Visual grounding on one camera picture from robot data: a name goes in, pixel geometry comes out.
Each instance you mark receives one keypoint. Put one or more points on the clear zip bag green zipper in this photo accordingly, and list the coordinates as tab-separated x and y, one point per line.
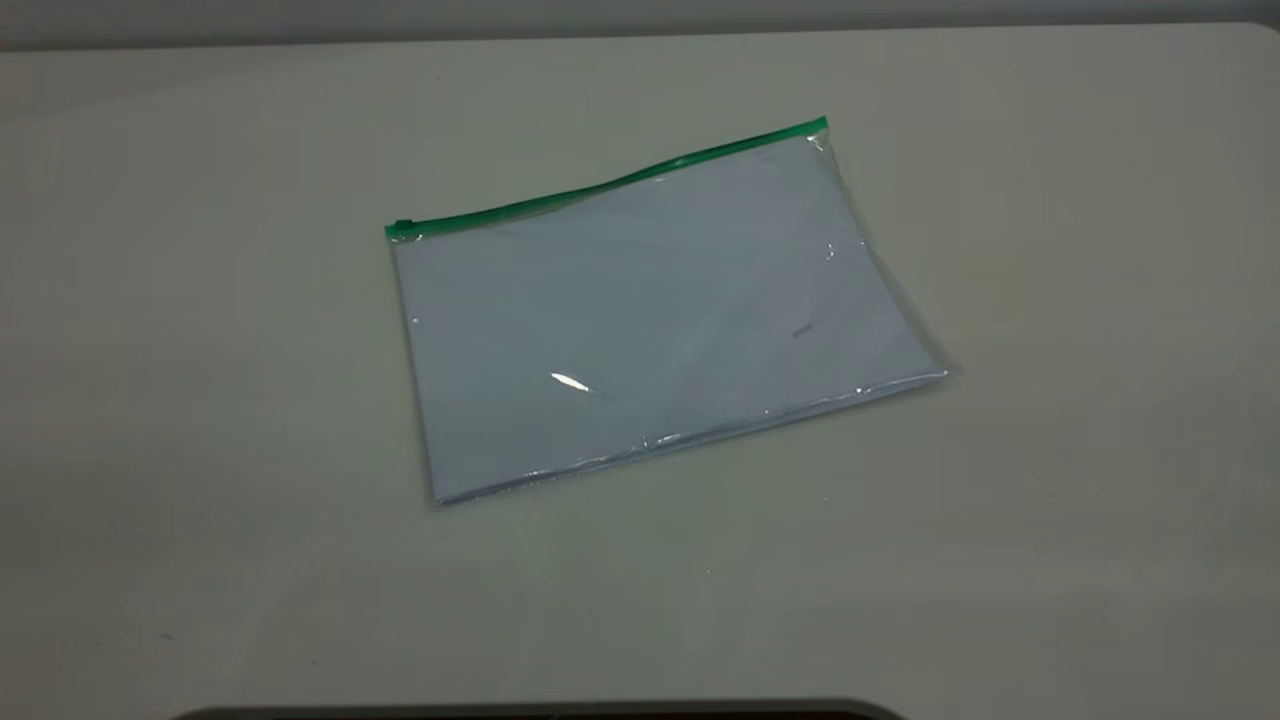
650	320

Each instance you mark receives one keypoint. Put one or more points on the green zipper slider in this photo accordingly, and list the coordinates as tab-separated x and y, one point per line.
403	227

